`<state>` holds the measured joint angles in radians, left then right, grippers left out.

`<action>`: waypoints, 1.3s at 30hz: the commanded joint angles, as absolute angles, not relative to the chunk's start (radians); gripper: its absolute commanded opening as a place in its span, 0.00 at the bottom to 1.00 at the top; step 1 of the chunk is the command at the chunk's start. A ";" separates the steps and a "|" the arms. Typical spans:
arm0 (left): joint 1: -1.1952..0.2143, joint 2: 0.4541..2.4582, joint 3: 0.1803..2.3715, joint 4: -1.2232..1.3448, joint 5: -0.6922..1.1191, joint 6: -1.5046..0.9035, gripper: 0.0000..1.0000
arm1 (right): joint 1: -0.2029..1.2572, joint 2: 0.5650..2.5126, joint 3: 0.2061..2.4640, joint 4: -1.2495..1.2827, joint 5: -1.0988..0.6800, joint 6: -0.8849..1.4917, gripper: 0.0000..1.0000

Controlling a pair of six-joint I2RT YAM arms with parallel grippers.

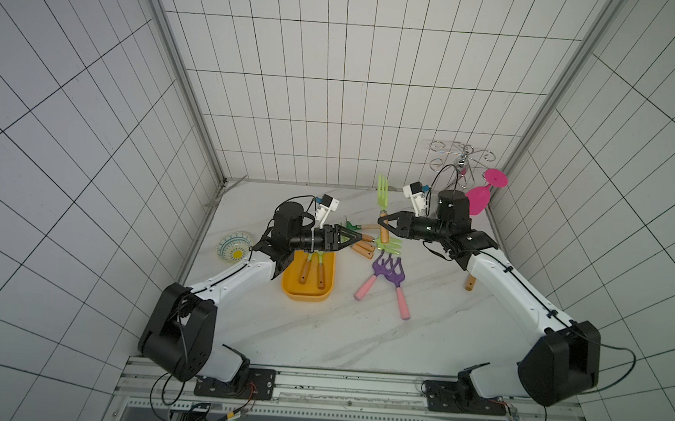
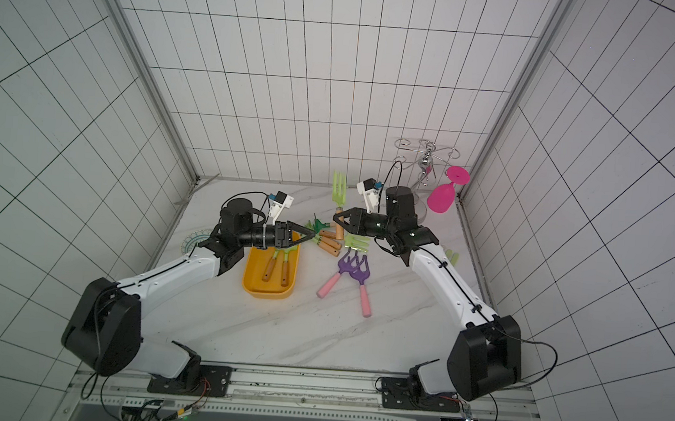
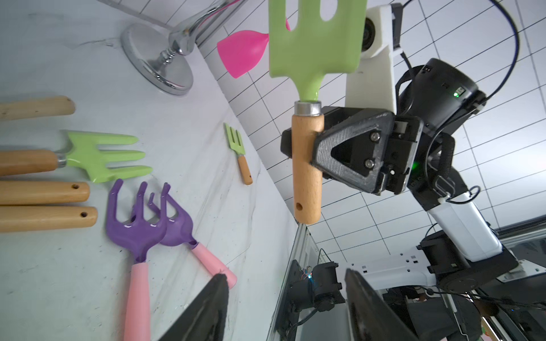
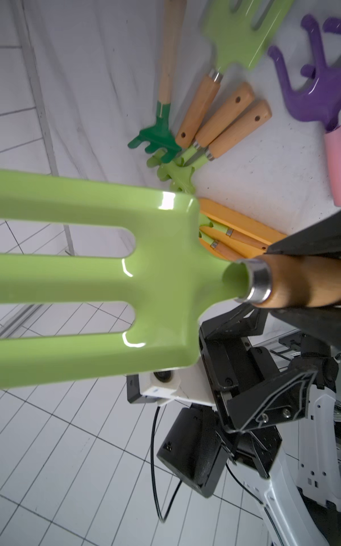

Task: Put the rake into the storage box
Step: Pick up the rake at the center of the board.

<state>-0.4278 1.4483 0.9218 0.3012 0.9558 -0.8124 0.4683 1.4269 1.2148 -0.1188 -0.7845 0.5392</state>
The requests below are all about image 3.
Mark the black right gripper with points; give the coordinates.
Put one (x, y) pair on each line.
(397, 135)

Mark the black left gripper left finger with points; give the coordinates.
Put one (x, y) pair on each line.
(205, 318)

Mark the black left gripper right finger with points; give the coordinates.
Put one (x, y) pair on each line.
(371, 318)

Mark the green rake wooden handle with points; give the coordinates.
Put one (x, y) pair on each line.
(236, 144)

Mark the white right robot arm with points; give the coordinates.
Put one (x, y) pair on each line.
(463, 255)

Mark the dark green small rake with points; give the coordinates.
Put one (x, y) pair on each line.
(37, 108)

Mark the pink plastic wine glass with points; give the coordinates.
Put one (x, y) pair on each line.
(242, 51)

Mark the silver wine glass rack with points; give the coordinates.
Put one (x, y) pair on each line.
(162, 59)

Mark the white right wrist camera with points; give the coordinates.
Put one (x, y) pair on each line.
(375, 55)

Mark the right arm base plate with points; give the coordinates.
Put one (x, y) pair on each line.
(318, 290)

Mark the purple rake pink handle right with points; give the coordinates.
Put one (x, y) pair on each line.
(179, 231)

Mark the purple rake pink handle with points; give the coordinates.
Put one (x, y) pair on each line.
(179, 231)
(137, 236)

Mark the purple rake pink handle left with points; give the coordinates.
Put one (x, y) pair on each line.
(137, 236)

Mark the green fork tool wooden handle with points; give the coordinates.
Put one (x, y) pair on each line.
(84, 154)

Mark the green tool wooden handle lower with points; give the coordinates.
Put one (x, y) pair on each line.
(41, 218)

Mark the green tool wooden handle upper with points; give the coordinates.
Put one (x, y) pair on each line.
(15, 192)

